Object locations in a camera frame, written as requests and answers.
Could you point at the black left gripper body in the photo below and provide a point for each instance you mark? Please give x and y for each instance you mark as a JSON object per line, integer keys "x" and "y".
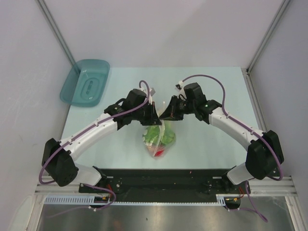
{"x": 146, "y": 114}

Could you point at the right aluminium corner post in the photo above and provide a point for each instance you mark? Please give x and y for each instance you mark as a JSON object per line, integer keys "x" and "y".
{"x": 269, "y": 33}

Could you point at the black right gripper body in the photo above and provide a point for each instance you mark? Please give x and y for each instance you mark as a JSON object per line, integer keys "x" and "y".
{"x": 183, "y": 108}

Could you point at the clear polka dot zip bag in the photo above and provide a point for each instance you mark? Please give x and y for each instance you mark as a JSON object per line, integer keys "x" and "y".
{"x": 153, "y": 148}

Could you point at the left aluminium corner post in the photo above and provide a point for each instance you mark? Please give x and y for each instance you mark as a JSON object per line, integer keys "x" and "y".
{"x": 55, "y": 30}

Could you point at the teal plastic bin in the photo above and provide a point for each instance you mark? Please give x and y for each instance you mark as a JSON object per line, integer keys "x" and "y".
{"x": 85, "y": 83}

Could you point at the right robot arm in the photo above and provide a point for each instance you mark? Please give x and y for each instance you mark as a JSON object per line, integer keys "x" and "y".
{"x": 264, "y": 152}

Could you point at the front aluminium rail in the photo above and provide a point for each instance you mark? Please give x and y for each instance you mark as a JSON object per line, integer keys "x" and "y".
{"x": 265, "y": 187}

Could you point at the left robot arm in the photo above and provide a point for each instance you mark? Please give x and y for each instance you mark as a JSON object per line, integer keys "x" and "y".
{"x": 59, "y": 157}

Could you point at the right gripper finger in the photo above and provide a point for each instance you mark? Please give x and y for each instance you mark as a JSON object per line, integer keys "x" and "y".
{"x": 171, "y": 108}
{"x": 171, "y": 118}

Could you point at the aluminium corner post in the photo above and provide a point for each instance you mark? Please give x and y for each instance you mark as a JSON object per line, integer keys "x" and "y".
{"x": 55, "y": 30}
{"x": 269, "y": 33}

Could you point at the white cable duct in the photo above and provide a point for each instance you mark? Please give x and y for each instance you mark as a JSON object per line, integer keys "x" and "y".
{"x": 154, "y": 203}

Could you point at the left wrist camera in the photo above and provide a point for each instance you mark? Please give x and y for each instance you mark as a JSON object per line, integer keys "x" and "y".
{"x": 152, "y": 92}

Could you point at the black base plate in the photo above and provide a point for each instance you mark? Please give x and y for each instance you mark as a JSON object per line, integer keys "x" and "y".
{"x": 119, "y": 186}

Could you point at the red fake tomato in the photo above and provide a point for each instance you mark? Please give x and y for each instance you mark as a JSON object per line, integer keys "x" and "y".
{"x": 159, "y": 153}

